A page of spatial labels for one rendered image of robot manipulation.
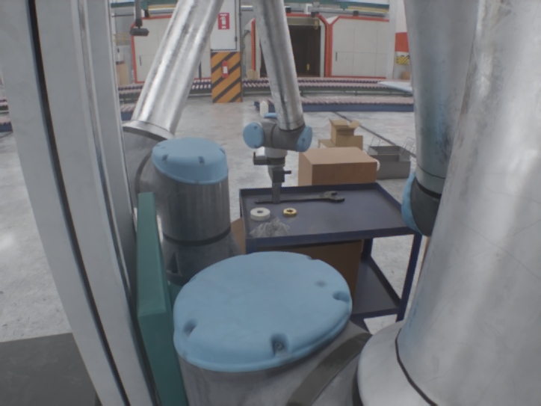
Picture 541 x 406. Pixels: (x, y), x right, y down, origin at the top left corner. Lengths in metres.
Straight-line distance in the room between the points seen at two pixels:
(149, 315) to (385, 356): 0.24
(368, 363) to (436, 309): 0.06
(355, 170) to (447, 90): 1.55
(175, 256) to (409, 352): 0.61
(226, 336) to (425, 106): 0.30
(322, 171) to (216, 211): 1.19
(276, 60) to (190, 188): 0.51
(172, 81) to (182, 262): 0.41
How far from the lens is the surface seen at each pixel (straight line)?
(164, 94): 0.85
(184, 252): 0.74
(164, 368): 0.44
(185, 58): 0.89
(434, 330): 0.18
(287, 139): 1.17
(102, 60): 0.56
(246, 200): 1.49
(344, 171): 1.88
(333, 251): 1.31
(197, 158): 0.67
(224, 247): 0.75
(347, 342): 0.28
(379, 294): 1.60
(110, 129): 0.57
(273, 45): 1.03
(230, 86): 10.80
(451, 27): 0.36
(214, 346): 0.25
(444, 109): 0.39
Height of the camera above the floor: 1.47
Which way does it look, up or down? 23 degrees down
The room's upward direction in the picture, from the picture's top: straight up
